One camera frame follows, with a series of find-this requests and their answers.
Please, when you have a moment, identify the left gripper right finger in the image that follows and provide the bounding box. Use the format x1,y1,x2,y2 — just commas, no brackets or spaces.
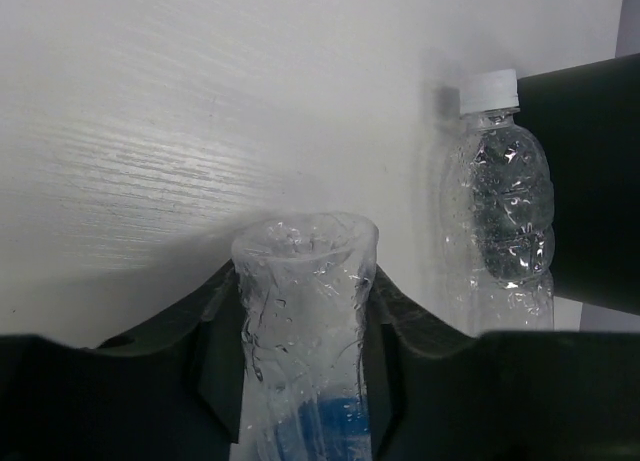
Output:
363,271,639,460

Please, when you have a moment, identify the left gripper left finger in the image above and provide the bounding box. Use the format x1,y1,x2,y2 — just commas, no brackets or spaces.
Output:
1,264,245,460

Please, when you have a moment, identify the blue label water bottle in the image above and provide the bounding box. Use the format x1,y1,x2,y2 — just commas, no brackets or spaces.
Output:
232,212,379,460

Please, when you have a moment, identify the clear unlabeled plastic bottle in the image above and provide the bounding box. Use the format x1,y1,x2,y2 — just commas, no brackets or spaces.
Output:
440,69,555,337

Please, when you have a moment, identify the black round bin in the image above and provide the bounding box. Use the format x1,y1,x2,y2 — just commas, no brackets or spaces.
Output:
516,55,640,314

